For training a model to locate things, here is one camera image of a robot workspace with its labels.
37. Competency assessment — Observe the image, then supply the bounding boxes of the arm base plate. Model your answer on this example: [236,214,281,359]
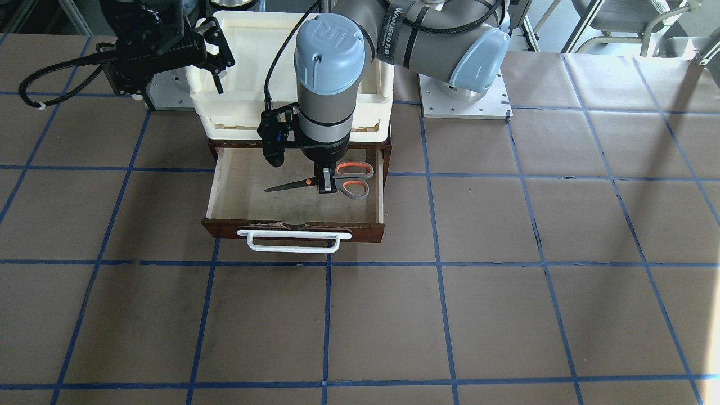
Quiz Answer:
[418,71,512,120]
[143,67,195,112]

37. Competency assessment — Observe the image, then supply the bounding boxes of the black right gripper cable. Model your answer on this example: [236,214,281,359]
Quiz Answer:
[18,48,122,111]

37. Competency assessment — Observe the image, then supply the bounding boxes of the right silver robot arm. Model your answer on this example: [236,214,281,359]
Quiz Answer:
[100,1,236,95]

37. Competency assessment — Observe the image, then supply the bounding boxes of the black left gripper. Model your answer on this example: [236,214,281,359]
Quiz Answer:
[301,141,349,194]

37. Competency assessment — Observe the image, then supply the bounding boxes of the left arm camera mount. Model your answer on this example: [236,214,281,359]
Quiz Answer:
[257,103,303,168]

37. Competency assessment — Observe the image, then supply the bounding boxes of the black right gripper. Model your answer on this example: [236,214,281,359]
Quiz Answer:
[101,16,236,96]

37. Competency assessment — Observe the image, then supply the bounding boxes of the brown wooden drawer cabinet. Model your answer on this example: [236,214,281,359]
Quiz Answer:
[201,142,393,243]

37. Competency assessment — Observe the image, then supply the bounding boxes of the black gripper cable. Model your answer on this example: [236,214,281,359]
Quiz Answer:
[18,48,122,111]
[264,0,507,113]

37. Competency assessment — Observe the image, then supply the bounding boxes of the white drawer handle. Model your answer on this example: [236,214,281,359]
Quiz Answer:
[236,229,352,254]

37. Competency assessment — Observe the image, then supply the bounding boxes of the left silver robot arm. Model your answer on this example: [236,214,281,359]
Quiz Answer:
[294,1,510,194]

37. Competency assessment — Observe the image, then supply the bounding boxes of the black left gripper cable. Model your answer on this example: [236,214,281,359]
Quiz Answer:
[264,0,507,113]

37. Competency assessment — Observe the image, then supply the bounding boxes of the white foam tray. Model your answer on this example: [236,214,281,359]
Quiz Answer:
[188,10,394,141]

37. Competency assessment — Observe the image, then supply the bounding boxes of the orange grey handled scissors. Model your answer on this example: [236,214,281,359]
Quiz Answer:
[264,161,375,200]

